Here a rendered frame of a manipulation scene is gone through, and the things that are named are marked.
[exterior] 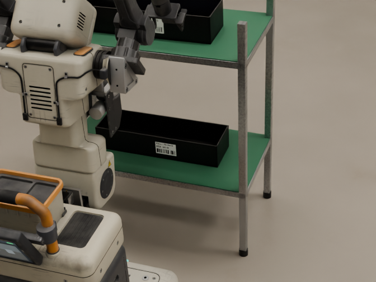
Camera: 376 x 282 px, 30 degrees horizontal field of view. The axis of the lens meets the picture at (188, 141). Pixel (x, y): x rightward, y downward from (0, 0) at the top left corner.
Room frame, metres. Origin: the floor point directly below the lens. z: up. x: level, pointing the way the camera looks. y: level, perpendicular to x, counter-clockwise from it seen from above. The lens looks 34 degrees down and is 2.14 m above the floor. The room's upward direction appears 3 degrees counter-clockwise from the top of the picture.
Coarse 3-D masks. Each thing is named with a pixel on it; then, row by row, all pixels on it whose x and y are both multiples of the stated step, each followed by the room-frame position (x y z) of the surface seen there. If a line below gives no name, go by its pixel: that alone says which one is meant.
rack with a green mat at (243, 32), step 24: (240, 24) 2.26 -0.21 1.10; (264, 24) 2.57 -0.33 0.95; (144, 48) 2.42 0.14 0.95; (168, 48) 2.40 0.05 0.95; (192, 48) 2.39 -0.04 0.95; (216, 48) 2.38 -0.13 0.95; (240, 48) 2.26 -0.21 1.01; (240, 72) 2.26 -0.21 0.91; (240, 96) 2.26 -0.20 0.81; (96, 120) 2.88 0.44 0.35; (240, 120) 2.26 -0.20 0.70; (240, 144) 2.26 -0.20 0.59; (264, 144) 2.60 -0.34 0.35; (120, 168) 2.48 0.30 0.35; (144, 168) 2.47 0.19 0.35; (168, 168) 2.45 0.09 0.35; (192, 168) 2.44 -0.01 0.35; (216, 168) 2.43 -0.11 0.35; (240, 168) 2.26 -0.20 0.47; (264, 168) 2.65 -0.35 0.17; (216, 192) 2.30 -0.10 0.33; (240, 192) 2.26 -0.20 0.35; (264, 192) 2.65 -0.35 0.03; (240, 216) 2.26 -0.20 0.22; (240, 240) 2.26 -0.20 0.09
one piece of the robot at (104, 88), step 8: (104, 80) 2.02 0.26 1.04; (96, 88) 1.94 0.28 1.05; (104, 88) 1.96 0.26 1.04; (96, 96) 1.97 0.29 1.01; (104, 96) 1.93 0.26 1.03; (112, 96) 1.95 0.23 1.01; (96, 104) 1.91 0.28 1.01; (104, 104) 1.92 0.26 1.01; (112, 104) 1.95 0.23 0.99; (120, 104) 2.00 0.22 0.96; (96, 112) 1.89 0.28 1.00; (104, 112) 1.90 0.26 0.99; (112, 112) 1.94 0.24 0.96; (120, 112) 1.99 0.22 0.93; (112, 120) 1.93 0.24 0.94; (120, 120) 1.99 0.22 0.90; (112, 128) 1.93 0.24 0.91
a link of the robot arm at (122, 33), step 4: (120, 28) 1.93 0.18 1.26; (124, 28) 1.93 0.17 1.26; (128, 28) 1.93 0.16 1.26; (120, 32) 1.91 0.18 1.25; (124, 32) 1.91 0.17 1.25; (128, 32) 1.91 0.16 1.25; (132, 32) 1.90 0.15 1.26; (136, 32) 1.91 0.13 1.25; (120, 36) 1.90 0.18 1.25; (124, 36) 1.90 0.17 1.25; (128, 36) 1.90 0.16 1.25; (132, 36) 1.89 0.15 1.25; (136, 36) 1.91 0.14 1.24; (136, 40) 1.91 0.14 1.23
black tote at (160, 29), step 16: (96, 0) 2.76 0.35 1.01; (112, 0) 2.74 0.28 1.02; (144, 0) 2.69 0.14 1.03; (176, 0) 2.64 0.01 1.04; (192, 0) 2.61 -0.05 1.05; (208, 0) 2.59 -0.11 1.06; (96, 16) 2.58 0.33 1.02; (112, 16) 2.55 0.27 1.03; (192, 16) 2.44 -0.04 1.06; (208, 16) 2.59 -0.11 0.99; (112, 32) 2.56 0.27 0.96; (160, 32) 2.49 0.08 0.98; (176, 32) 2.46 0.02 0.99; (192, 32) 2.44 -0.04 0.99; (208, 32) 2.42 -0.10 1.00
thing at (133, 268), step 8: (128, 264) 1.95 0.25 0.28; (136, 264) 1.95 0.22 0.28; (128, 272) 1.91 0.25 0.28; (136, 272) 1.91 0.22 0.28; (144, 272) 1.90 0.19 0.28; (152, 272) 1.90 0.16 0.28; (160, 272) 1.90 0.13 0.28; (168, 272) 1.90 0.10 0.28; (136, 280) 1.86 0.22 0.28; (144, 280) 1.86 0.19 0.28; (152, 280) 1.86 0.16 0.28; (160, 280) 1.86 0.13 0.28; (168, 280) 1.86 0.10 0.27; (176, 280) 1.88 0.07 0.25
